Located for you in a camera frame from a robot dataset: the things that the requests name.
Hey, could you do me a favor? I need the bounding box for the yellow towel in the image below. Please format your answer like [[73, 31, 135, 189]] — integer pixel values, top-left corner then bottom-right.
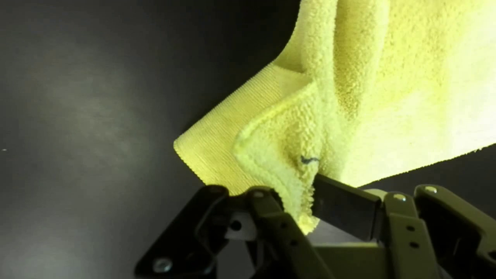
[[172, 0, 496, 237]]

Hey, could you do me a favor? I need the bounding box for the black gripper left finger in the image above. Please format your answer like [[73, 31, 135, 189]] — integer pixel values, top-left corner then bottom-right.
[[135, 184, 332, 279]]

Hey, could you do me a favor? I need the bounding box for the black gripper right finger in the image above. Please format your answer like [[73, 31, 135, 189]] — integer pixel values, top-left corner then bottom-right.
[[312, 174, 496, 279]]

